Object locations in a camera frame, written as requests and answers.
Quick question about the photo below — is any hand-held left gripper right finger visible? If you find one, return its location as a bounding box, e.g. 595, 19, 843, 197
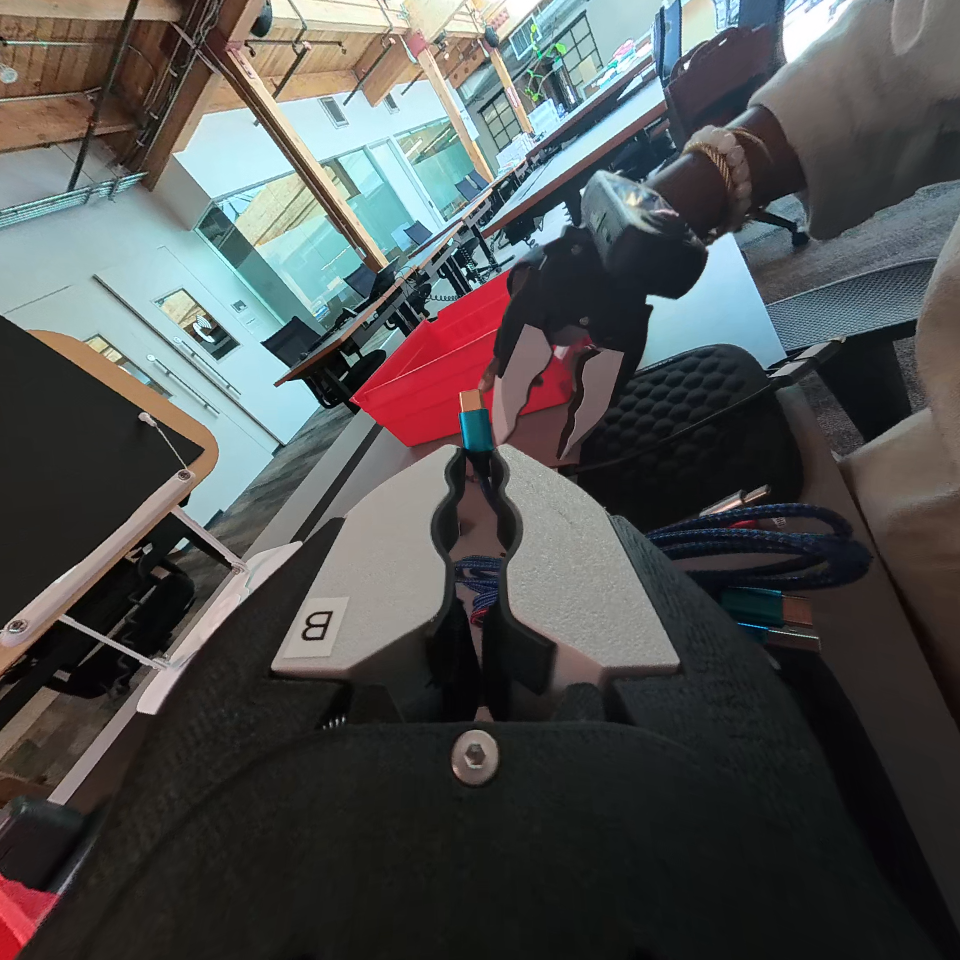
480, 444, 682, 721

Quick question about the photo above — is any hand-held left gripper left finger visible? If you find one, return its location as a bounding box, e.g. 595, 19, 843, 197
271, 444, 492, 721

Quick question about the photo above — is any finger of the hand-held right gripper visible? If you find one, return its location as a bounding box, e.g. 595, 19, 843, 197
491, 324, 571, 450
557, 346, 627, 462

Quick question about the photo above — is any blue usb-c cable teal plug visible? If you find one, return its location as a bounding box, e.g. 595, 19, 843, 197
448, 390, 515, 639

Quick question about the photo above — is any person's right forearm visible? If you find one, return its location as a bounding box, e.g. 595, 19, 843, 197
738, 0, 960, 241

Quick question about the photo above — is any person's right hand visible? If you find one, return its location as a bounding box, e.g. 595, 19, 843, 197
643, 153, 732, 245

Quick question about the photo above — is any red plastic bin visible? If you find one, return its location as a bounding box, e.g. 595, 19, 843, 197
351, 270, 594, 449

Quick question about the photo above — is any black honeycomb cushion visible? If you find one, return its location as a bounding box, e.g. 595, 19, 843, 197
577, 343, 804, 534

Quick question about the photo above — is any long grey-topped desk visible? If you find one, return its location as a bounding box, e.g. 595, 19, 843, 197
480, 75, 669, 241

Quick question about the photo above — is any wooden-edged desk row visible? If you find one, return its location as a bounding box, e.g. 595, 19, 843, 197
273, 172, 541, 391

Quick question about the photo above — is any black office chair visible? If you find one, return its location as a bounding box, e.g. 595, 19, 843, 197
262, 315, 387, 410

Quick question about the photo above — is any green plant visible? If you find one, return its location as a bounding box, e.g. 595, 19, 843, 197
521, 22, 571, 106

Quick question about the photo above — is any white door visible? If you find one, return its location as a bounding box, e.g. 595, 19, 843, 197
93, 247, 301, 447

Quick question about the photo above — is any black panel with wooden rim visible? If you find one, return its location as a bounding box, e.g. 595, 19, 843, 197
0, 315, 220, 676

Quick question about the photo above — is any gold bracelet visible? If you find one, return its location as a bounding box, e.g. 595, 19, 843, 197
678, 127, 775, 207

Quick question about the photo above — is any white bead bracelet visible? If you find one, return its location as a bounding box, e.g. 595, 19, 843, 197
684, 126, 755, 226

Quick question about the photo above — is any bundle of blue braided cables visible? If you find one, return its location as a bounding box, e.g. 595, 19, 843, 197
645, 483, 875, 654

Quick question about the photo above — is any wooden post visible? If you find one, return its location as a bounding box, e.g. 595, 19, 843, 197
202, 30, 391, 271

